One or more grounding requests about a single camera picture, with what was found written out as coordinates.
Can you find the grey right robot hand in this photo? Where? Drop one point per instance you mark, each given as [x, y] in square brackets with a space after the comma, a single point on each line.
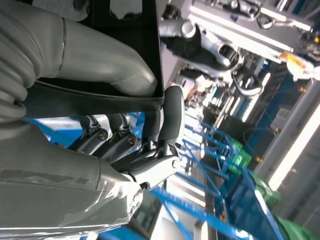
[50, 185]

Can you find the blue steel shelf rack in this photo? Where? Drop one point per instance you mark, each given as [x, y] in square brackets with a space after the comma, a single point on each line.
[189, 208]

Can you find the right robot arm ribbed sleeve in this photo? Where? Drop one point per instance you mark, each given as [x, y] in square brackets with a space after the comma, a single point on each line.
[10, 92]

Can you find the green plastic crate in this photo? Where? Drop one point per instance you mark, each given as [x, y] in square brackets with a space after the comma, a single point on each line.
[266, 190]
[241, 159]
[297, 232]

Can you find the white yellow plastic bag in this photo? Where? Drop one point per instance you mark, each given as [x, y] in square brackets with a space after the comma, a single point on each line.
[300, 68]

